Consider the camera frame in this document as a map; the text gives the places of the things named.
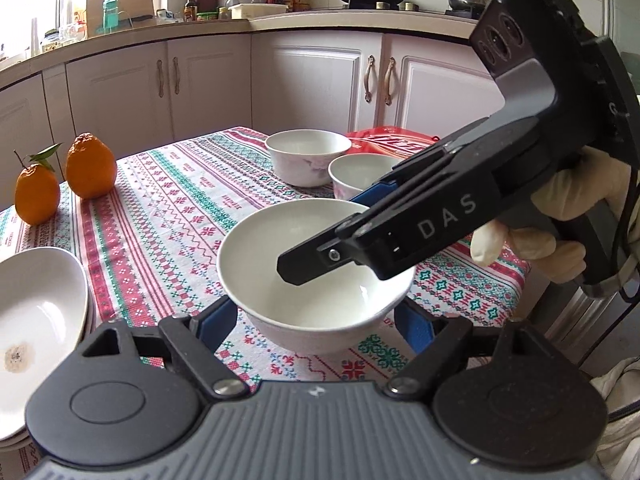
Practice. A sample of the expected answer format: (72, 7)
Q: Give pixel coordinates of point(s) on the white plate back fruit print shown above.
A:
(45, 304)

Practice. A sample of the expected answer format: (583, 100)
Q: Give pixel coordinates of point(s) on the red gift box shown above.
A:
(389, 140)

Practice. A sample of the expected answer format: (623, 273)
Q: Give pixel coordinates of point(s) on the white plate front fruit print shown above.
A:
(23, 438)

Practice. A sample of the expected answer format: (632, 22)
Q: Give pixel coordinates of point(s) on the teal water bottle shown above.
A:
(110, 16)

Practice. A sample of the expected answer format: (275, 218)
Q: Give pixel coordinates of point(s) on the patterned tablecloth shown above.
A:
(149, 249)

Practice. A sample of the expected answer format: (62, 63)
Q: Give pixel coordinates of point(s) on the white cabinet run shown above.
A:
(144, 97)

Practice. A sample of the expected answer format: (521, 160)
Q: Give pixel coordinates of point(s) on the orange with leaf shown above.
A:
(36, 190)

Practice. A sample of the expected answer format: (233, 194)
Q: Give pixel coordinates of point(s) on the white plate fruit print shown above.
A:
(23, 438)
(45, 304)

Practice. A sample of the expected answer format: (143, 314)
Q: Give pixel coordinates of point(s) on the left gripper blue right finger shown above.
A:
(440, 345)

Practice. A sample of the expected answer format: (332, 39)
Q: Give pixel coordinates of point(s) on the white rectangular tray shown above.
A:
(248, 11)

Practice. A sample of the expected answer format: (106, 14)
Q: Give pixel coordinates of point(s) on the white bowl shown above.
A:
(301, 157)
(351, 174)
(326, 315)

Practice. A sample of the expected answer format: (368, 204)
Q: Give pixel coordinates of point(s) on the bumpy orange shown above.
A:
(90, 167)

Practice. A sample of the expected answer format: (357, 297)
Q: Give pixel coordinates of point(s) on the right gloved hand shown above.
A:
(566, 196)

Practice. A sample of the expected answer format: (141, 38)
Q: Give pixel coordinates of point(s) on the wooden cutting board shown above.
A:
(132, 14)

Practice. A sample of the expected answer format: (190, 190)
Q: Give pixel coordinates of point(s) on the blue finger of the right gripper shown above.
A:
(314, 258)
(376, 192)

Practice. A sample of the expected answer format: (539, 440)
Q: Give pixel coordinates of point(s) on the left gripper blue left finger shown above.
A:
(192, 342)

